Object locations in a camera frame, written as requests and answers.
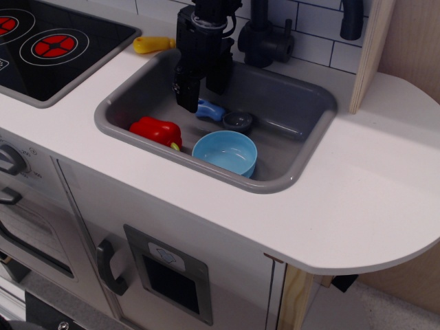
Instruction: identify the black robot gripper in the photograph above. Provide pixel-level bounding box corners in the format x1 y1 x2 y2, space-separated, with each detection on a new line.
173 4 234 113

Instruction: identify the grey toy sink basin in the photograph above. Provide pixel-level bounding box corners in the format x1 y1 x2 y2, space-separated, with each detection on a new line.
94 49 338 193

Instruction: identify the blue handled metal measuring spoon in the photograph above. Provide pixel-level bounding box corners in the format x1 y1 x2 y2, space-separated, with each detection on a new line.
195 99 254 133

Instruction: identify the light blue plastic bowl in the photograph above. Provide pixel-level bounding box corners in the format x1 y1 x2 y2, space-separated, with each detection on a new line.
192 131 258 178

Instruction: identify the dark grey toy faucet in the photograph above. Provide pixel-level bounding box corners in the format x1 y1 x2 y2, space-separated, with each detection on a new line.
238 1 366 73

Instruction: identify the grey toy ice dispenser panel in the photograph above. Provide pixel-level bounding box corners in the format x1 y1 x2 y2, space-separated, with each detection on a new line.
124 225 213 326

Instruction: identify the dark grey cabinet door handle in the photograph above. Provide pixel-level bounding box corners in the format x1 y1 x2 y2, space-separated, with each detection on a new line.
96 239 128 296

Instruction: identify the grey oven knob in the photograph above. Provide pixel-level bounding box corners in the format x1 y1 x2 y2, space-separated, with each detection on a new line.
1 144 27 175

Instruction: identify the black toy stovetop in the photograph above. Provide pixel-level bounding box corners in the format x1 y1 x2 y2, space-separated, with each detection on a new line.
1 1 140 109

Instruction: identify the red toy bell pepper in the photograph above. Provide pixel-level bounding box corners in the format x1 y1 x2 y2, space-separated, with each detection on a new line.
129 116 182 151

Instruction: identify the light wood side post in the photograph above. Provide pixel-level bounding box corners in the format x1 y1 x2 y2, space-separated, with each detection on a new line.
349 0 395 114

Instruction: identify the grey oven door handle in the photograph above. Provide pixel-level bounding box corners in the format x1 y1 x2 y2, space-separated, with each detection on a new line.
0 187 22 205

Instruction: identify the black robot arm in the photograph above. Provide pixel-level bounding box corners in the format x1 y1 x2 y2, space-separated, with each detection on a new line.
173 1 241 113

